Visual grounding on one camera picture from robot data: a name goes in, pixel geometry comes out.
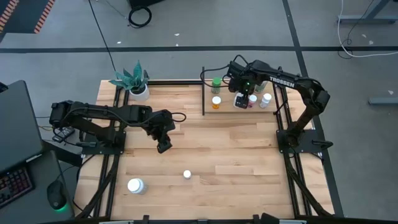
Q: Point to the large white medicine bottle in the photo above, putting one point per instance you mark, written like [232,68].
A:
[135,186]

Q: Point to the black orange striped mat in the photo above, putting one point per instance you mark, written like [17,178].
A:
[21,18]

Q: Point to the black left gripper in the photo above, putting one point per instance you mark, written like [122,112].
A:
[160,124]

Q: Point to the black shelf frame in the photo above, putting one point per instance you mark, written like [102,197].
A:
[203,99]

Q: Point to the pink bottle white cap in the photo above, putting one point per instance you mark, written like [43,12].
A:
[252,99]

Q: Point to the black power adapter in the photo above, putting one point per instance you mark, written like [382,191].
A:
[64,133]

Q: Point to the white bottle wide cap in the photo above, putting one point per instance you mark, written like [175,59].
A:
[238,95]

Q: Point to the black computer mouse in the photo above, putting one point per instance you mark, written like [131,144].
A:
[56,194]

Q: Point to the black backlit keyboard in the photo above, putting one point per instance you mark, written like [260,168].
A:
[14,186]

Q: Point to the grey desk leg foot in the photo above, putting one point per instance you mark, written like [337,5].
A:
[367,20]
[384,100]

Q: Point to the white bottle green label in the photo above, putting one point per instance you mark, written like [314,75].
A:
[261,88]

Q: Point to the black equipment box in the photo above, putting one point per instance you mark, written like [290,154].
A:
[143,3]

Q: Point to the green plant in white pot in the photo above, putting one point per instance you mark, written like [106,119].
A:
[140,93]

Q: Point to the green cap medicine bottle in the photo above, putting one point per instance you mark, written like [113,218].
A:
[216,81]

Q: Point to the slim white medicine bottle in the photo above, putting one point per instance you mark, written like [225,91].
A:
[266,97]

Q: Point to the orange bottle white cap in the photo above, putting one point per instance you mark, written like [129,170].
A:
[216,100]

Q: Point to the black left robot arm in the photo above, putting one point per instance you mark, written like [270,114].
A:
[93,110]

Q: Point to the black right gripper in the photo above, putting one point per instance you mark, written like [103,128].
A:
[242,77]

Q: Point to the small white Excedrin bottle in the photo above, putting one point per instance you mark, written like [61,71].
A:
[187,174]

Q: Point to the grey desk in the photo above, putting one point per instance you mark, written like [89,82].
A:
[31,215]

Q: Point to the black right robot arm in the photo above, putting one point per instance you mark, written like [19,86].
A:
[295,82]

